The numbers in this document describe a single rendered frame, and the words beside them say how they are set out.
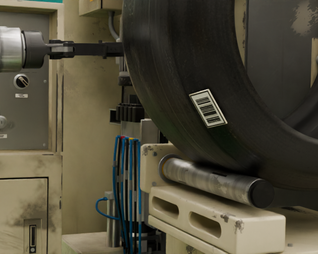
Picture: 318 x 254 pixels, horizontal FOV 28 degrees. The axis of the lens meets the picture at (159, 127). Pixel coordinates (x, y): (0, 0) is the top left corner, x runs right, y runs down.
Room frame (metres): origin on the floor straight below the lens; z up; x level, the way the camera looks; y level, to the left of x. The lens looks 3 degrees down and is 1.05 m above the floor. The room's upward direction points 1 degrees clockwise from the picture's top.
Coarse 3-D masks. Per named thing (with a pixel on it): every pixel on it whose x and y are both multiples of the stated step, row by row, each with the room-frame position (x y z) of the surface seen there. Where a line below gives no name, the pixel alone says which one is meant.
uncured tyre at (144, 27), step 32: (128, 0) 1.10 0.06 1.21; (160, 0) 0.97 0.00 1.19; (192, 0) 0.93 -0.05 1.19; (224, 0) 0.93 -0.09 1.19; (128, 32) 1.09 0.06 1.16; (160, 32) 0.97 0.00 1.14; (192, 32) 0.93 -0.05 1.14; (224, 32) 0.93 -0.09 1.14; (128, 64) 1.12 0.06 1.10; (160, 64) 0.99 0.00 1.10; (192, 64) 0.94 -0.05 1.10; (224, 64) 0.94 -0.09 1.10; (160, 96) 1.04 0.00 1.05; (224, 96) 0.94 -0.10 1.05; (256, 96) 0.95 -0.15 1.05; (160, 128) 1.14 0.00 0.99; (192, 128) 1.00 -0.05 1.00; (224, 128) 0.96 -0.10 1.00; (256, 128) 0.96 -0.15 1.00; (288, 128) 0.98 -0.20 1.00; (224, 160) 1.01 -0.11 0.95; (256, 160) 0.99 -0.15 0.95; (288, 160) 0.99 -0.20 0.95
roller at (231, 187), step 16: (176, 160) 1.24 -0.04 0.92; (176, 176) 1.21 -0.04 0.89; (192, 176) 1.14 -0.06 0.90; (208, 176) 1.09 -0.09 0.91; (224, 176) 1.04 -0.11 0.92; (240, 176) 1.01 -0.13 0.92; (208, 192) 1.11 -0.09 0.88; (224, 192) 1.03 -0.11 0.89; (240, 192) 0.98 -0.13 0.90; (256, 192) 0.96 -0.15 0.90; (272, 192) 0.97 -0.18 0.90
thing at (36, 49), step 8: (24, 32) 1.23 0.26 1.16; (32, 32) 1.23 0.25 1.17; (40, 32) 1.24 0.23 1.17; (32, 40) 1.22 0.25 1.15; (40, 40) 1.23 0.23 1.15; (32, 48) 1.22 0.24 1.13; (40, 48) 1.22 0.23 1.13; (48, 48) 1.23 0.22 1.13; (32, 56) 1.22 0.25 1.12; (40, 56) 1.23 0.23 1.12; (24, 64) 1.24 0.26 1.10; (32, 64) 1.23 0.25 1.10; (40, 64) 1.24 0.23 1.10
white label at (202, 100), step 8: (192, 96) 0.95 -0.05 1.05; (200, 96) 0.94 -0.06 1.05; (208, 96) 0.93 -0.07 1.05; (200, 104) 0.95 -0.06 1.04; (208, 104) 0.94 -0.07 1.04; (216, 104) 0.93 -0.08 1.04; (200, 112) 0.96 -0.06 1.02; (208, 112) 0.95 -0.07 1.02; (216, 112) 0.94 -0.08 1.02; (208, 120) 0.96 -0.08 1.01; (216, 120) 0.95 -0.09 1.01; (224, 120) 0.94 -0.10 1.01
